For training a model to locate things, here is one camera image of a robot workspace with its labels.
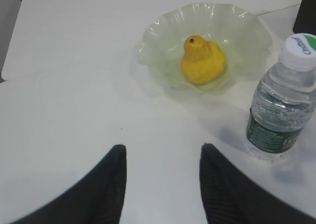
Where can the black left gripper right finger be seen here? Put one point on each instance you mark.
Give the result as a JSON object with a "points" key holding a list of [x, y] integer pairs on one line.
{"points": [[230, 197]]}

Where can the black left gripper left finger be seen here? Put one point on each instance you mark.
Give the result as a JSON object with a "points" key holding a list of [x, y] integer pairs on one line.
{"points": [[98, 198]]}

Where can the clear water bottle green label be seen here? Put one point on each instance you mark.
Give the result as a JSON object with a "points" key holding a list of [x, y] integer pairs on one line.
{"points": [[285, 97]]}

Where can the yellow pear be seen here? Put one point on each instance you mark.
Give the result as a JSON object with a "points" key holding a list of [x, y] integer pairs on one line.
{"points": [[203, 60]]}

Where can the pale green wavy plate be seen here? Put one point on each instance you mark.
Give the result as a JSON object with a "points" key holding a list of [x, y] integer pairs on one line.
{"points": [[243, 38]]}

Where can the black square pen holder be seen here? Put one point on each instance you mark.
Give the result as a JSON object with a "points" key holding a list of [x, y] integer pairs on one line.
{"points": [[305, 21]]}

